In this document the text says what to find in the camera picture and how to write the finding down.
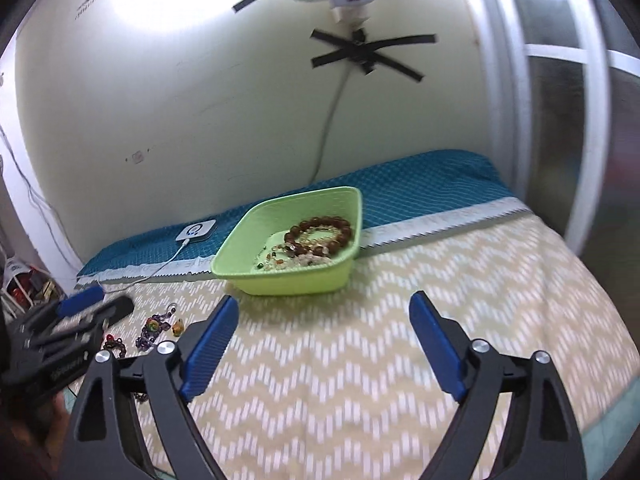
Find cluttered items at left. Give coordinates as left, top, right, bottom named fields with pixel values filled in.
left=1, top=257, right=65, bottom=318

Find small yellow charm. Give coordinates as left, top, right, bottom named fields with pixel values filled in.
left=171, top=323, right=184, bottom=337

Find white controller pad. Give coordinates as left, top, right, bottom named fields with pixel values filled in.
left=176, top=219, right=217, bottom=243

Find green plastic tray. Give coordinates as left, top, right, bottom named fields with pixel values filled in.
left=212, top=186, right=362, bottom=296

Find beige chevron bedsheet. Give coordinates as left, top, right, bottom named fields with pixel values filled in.
left=64, top=204, right=640, bottom=480

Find teal blue pillow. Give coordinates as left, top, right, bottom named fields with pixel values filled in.
left=78, top=150, right=527, bottom=284

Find black tape cross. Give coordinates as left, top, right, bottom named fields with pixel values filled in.
left=310, top=28, right=438, bottom=82

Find white framed glass door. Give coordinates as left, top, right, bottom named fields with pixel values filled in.
left=483, top=0, right=639, bottom=256

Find purple beaded bracelet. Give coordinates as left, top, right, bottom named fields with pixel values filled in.
left=134, top=303, right=182, bottom=351

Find white controller cable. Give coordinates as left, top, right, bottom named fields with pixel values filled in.
left=119, top=238, right=190, bottom=286

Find white wall cable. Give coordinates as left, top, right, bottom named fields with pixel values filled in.
left=0, top=123, right=84, bottom=269

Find brown wooden bead bracelet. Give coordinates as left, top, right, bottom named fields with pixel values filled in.
left=283, top=214, right=356, bottom=257

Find light beaded bracelet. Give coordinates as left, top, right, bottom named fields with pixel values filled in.
left=257, top=227, right=342, bottom=272

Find grey power cable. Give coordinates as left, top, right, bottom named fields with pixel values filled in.
left=307, top=66, right=354, bottom=183

